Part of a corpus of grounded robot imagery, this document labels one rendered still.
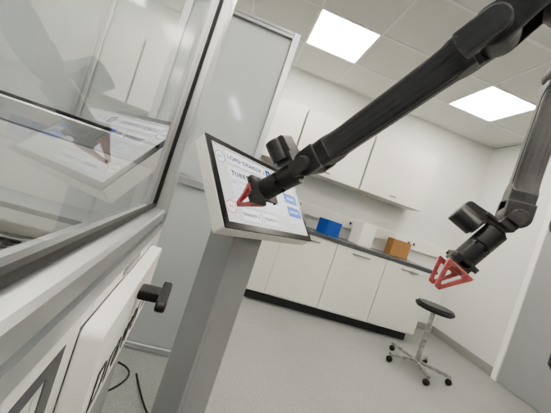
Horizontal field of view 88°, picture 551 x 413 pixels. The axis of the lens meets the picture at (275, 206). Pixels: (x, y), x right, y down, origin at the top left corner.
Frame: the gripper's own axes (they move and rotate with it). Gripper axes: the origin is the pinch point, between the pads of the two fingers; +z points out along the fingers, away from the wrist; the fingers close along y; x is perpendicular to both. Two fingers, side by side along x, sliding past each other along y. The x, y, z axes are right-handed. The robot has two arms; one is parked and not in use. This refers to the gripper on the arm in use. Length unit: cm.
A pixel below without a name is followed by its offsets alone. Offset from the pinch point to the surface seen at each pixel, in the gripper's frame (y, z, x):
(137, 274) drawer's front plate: 39.2, -11.7, 22.5
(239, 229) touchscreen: -1.4, 2.8, 6.7
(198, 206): -53, 68, -39
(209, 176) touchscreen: 4.9, 4.6, -9.4
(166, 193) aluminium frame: 29.5, -6.9, 7.1
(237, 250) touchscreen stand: -16.4, 17.2, 7.2
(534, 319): -343, -78, 96
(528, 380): -334, -48, 147
